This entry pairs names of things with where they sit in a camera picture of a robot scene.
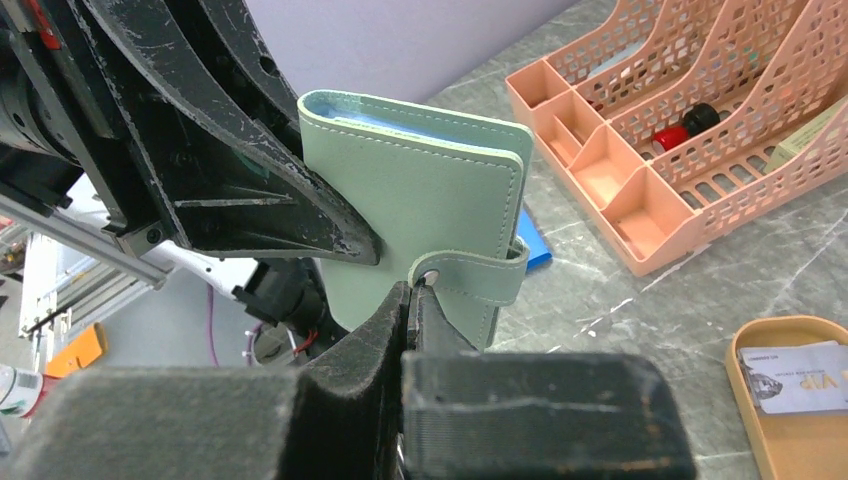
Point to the aluminium front frame rail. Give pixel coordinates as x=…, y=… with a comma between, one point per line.
x=69, y=264

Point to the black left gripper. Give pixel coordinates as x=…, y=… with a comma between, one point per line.
x=183, y=122

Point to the red black small bottle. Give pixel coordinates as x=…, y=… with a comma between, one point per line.
x=700, y=118

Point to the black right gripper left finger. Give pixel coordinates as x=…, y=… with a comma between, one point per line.
x=335, y=418

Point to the silver VIP card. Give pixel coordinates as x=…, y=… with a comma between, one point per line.
x=805, y=379

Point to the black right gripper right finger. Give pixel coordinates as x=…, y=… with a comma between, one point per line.
x=574, y=415

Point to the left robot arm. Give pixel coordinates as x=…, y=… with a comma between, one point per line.
x=275, y=291

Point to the pale green eraser block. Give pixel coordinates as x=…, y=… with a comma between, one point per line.
x=791, y=146

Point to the blue notebook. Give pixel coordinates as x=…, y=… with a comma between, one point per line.
x=539, y=253

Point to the orange plastic file organizer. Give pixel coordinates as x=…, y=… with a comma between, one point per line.
x=675, y=122

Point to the yellow oval tray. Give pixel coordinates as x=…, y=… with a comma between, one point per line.
x=794, y=446

